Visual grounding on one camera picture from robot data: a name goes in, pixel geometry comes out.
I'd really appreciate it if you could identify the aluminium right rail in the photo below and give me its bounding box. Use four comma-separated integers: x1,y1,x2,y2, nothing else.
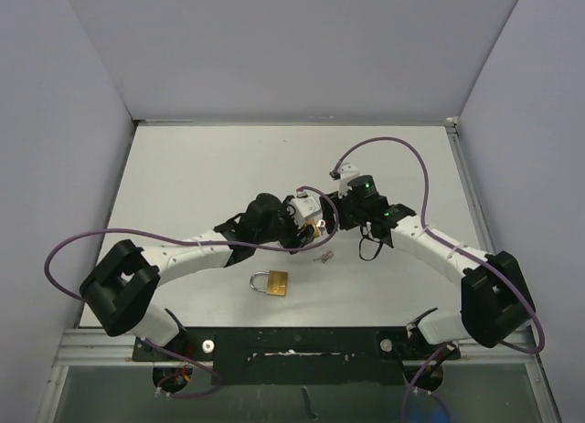
445,118,523,332

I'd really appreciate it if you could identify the purple cable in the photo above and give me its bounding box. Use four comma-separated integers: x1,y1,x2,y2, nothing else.
43,185,339,399
335,137,548,423

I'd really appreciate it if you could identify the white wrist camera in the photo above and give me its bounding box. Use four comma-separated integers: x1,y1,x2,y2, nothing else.
329,163,360,198
286,190,322,227

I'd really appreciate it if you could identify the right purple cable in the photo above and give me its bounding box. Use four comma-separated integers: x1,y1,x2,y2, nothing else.
335,137,548,423

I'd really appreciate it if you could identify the brass padlock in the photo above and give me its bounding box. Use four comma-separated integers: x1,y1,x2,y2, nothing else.
298,224,321,244
249,270,289,297

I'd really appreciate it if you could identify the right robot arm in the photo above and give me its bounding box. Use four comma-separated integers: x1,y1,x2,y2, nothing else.
320,175,536,358

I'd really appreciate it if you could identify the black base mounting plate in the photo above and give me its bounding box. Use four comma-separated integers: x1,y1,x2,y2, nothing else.
132,326,461,393

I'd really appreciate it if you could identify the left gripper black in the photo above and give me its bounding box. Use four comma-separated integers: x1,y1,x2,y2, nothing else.
255,197,314,252

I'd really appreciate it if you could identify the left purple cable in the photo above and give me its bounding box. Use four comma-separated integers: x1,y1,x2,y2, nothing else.
43,185,339,399

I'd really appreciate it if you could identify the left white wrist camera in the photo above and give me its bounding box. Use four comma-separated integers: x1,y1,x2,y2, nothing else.
286,190,322,227

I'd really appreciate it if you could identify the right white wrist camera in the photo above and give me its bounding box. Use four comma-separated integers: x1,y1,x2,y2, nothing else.
329,163,360,198

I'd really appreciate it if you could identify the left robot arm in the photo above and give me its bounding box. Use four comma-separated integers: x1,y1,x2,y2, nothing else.
80,193,321,360

